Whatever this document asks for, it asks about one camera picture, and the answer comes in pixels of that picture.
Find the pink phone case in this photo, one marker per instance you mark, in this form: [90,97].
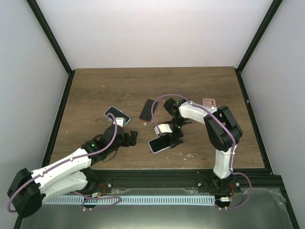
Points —
[209,102]

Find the black frame post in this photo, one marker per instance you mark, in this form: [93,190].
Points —
[49,34]
[259,34]

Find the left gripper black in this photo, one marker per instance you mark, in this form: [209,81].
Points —
[127,143]

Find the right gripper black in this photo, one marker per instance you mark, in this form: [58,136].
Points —
[172,137]

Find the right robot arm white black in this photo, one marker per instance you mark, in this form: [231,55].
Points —
[223,130]

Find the left black frame post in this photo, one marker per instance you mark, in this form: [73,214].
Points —
[49,34]

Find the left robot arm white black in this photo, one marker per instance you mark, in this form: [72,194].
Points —
[30,190]

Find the phone in blue case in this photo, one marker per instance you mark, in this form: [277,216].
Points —
[117,113]

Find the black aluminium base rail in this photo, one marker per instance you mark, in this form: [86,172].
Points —
[201,179]

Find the light blue slotted cable duct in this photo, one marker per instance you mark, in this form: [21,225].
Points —
[136,200]

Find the right black frame post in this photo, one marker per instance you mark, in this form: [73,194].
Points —
[259,34]

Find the clear acrylic sheet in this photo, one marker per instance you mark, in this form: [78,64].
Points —
[266,209]

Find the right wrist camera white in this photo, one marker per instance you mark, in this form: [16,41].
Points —
[163,129]

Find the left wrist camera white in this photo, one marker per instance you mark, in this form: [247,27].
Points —
[120,121]

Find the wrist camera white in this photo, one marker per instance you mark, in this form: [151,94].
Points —
[163,129]
[120,121]

